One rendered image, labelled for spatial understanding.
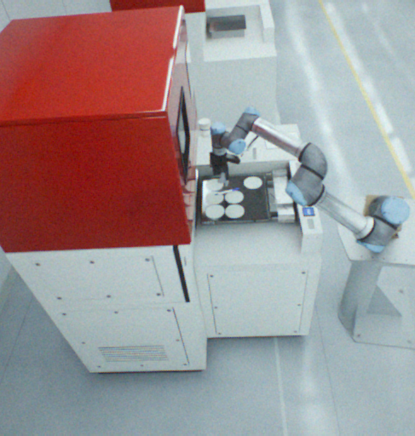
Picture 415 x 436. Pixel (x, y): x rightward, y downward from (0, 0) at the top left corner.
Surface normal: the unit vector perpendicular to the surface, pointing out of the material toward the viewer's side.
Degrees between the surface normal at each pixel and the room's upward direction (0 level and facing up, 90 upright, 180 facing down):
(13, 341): 0
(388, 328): 0
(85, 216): 90
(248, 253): 0
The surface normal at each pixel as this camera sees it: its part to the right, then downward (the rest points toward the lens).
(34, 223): -0.01, 0.72
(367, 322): -0.08, -0.69
